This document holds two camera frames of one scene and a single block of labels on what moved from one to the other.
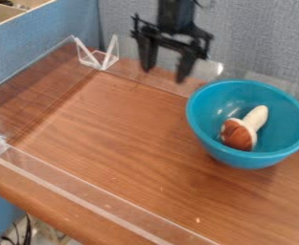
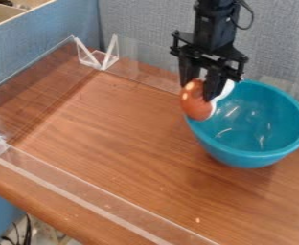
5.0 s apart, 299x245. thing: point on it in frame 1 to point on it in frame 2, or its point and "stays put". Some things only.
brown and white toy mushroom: (238, 132) to (193, 100)
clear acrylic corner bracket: (99, 59) stays put
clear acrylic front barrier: (159, 229) stays put
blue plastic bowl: (227, 99) stays put
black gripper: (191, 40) to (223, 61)
